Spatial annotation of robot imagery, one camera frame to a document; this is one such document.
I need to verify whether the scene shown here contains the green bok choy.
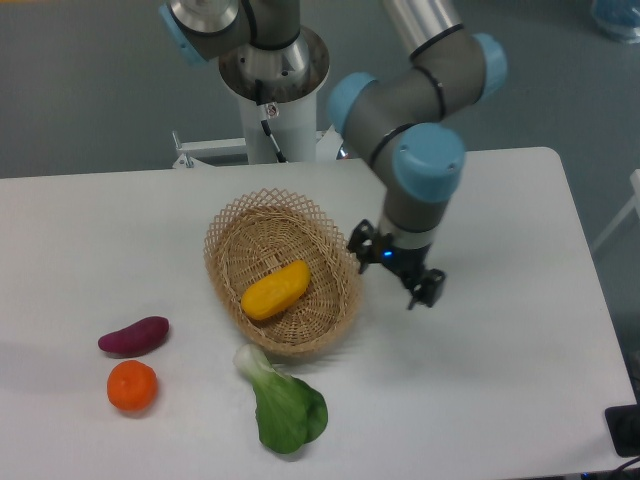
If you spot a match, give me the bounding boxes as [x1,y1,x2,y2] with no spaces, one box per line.
[233,344,329,455]

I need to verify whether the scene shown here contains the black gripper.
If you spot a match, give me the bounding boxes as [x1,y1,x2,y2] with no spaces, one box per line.
[347,219,446,310]

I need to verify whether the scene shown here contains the white frame at right edge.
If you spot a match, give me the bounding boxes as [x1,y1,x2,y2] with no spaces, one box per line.
[590,169,639,258]

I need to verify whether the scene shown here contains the black device at table edge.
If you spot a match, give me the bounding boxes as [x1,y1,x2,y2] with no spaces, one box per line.
[604,404,639,458]

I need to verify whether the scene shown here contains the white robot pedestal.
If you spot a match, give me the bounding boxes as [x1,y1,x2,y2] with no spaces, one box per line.
[172,26,345,169]

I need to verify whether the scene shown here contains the yellow mango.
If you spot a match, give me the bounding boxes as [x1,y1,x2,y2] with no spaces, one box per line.
[241,260,311,321]

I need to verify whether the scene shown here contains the purple sweet potato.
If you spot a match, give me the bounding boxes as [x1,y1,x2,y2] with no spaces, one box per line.
[97,316,170,357]

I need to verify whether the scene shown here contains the blue object top right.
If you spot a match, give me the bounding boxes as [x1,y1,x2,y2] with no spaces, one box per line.
[591,0,639,44]

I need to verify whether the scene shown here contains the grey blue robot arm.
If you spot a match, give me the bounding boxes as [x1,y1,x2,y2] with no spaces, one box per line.
[159,1,508,306]

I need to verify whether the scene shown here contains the woven wicker basket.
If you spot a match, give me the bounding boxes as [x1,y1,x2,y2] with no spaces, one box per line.
[204,189,362,357]

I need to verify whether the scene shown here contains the orange tangerine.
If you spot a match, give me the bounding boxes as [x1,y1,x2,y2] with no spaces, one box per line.
[106,360,159,412]

